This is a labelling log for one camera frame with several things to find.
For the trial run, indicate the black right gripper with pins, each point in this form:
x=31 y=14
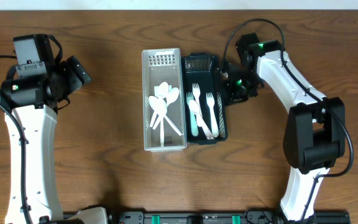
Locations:
x=232 y=86

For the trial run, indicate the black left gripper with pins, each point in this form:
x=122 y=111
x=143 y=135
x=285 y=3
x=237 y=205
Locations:
x=74 y=70

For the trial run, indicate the white plastic fork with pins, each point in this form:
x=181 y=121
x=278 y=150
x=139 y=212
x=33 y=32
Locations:
x=193 y=124
x=214 y=126
x=196 y=93

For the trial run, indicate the dark green plastic basket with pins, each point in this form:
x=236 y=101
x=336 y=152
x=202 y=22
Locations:
x=203 y=69

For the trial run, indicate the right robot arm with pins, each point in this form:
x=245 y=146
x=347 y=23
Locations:
x=314 y=135

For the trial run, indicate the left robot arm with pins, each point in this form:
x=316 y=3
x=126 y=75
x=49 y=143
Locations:
x=30 y=94

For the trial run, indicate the clear white plastic basket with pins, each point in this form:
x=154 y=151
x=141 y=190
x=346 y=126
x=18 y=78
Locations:
x=163 y=65

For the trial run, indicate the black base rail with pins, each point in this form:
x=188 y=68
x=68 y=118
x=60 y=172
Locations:
x=250 y=216

